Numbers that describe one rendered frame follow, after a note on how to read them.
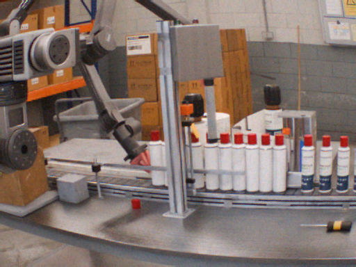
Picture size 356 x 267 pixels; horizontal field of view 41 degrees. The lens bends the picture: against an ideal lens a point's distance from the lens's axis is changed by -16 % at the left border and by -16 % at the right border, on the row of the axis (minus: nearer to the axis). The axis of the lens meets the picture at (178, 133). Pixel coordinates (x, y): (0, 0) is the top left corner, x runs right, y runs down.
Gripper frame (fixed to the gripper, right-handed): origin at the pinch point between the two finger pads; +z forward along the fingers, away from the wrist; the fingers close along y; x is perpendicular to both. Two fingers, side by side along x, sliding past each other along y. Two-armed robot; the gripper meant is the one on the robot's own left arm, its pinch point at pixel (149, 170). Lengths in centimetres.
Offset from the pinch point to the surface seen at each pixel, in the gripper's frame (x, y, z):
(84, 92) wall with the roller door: 302, 450, -198
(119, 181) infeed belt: 14.6, -0.3, -4.8
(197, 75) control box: -44.9, -13.1, -10.7
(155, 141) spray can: -10.5, -1.2, -6.2
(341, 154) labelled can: -66, -3, 42
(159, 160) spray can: -7.1, -1.5, -0.1
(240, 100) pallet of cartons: 97, 366, -32
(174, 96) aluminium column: -35.1, -16.1, -10.2
